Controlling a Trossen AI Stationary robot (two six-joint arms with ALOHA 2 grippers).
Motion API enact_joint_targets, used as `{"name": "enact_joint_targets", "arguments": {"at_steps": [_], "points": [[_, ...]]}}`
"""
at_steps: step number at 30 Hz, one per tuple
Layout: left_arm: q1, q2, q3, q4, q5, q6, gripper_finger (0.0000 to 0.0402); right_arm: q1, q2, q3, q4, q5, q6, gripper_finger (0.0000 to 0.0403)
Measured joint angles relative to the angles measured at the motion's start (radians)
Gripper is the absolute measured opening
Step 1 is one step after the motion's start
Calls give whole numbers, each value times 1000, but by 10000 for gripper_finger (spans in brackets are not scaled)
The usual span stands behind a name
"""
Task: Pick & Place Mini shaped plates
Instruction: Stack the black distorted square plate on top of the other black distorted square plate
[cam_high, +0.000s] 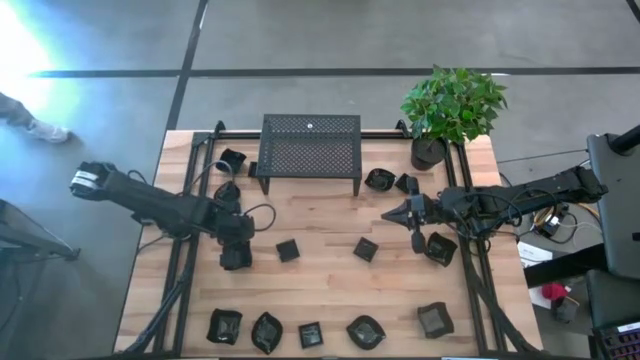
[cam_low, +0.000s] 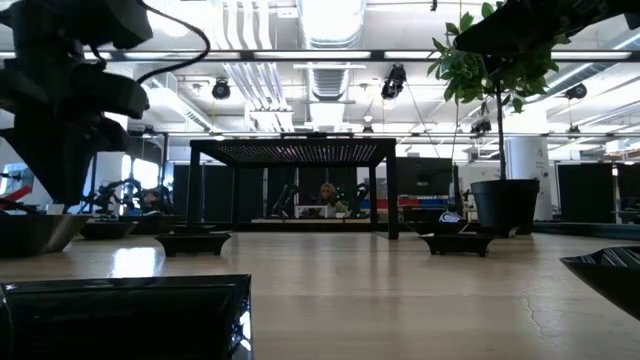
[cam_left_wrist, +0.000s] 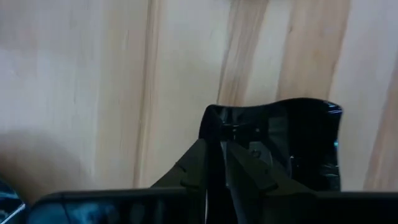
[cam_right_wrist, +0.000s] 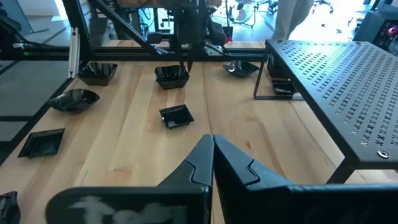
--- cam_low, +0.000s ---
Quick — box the black wavy square plate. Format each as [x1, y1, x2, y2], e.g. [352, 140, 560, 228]
[0, 213, 92, 259]

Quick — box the black perforated metal stand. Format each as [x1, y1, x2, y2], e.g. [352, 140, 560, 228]
[187, 137, 400, 241]

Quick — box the person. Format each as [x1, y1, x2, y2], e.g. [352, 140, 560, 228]
[317, 182, 339, 219]

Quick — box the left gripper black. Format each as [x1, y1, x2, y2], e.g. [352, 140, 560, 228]
[0, 62, 151, 209]

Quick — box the black metal rig frame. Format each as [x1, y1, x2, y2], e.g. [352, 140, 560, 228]
[0, 48, 640, 241]

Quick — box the black partition panel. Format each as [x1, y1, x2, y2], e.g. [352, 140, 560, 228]
[556, 162, 617, 225]
[172, 163, 266, 225]

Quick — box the black pouch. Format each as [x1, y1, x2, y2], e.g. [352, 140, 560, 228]
[119, 214, 184, 236]

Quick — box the black ceiling spotlight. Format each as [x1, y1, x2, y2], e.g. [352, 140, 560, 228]
[380, 63, 409, 101]
[564, 82, 589, 101]
[210, 77, 233, 101]

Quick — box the black screen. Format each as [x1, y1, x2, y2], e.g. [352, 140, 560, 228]
[394, 157, 455, 197]

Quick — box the black background rig frame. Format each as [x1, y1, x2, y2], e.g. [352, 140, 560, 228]
[84, 130, 640, 221]

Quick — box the black leaf-shaped plate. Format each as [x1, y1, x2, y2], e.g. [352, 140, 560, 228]
[558, 245, 640, 322]
[78, 219, 140, 241]

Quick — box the green plant in black pot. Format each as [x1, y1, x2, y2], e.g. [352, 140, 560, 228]
[427, 2, 561, 236]

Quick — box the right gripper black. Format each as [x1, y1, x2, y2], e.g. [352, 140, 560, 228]
[452, 0, 640, 55]

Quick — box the silver ventilation duct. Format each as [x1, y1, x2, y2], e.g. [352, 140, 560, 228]
[297, 0, 367, 132]

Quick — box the grey desk monitor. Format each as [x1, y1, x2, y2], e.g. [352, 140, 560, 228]
[0, 162, 35, 199]

